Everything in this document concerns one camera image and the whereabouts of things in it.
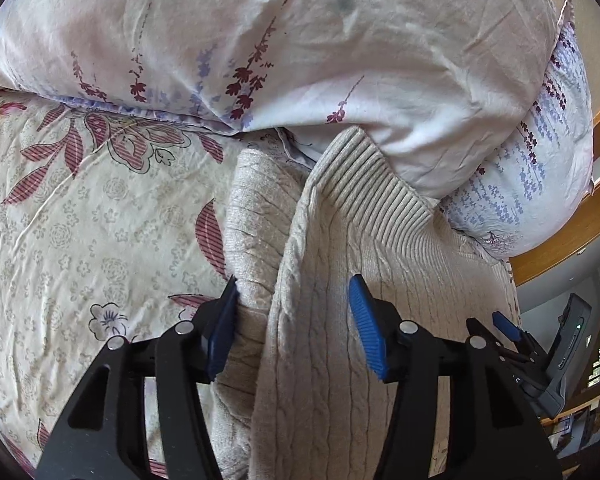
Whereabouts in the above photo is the pink floral pillow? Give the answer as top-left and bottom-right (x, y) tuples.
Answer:
(0, 0), (563, 201)

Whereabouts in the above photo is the cream floral bed sheet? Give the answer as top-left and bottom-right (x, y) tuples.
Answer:
(0, 89), (321, 471)

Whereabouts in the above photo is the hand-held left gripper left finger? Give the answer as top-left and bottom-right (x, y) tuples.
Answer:
(35, 275), (241, 480)

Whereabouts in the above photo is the beige cable-knit sweater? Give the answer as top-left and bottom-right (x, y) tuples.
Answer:
(207, 126), (523, 480)

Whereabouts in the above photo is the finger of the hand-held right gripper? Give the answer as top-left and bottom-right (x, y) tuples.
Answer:
(491, 311), (551, 362)
(466, 316), (527, 364)

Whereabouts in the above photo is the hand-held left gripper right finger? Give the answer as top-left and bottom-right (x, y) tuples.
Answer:
(347, 274), (563, 480)

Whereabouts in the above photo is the pink and blue lavender pillow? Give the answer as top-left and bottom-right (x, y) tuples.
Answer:
(440, 0), (596, 261)

